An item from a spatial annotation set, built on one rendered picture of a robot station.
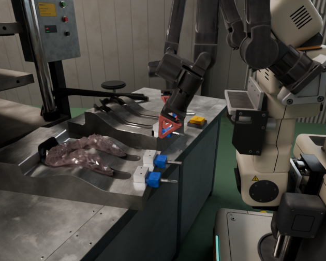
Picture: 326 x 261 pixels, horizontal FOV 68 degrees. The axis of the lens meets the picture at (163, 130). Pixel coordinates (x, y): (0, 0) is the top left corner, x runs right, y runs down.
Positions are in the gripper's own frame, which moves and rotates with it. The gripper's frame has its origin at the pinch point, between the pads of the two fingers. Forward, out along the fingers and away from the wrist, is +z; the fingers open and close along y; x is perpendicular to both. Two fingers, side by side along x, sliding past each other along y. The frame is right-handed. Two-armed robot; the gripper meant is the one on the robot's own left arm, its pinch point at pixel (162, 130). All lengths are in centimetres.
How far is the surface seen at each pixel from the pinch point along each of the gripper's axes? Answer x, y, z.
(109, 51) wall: -101, -275, 62
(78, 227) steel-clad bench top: -8.5, 22.5, 26.5
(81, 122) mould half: -33, -32, 32
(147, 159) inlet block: 0.4, -2.7, 13.7
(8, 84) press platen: -75, -38, 36
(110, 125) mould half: -18.8, -24.2, 21.0
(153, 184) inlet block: 5.1, 8.0, 13.5
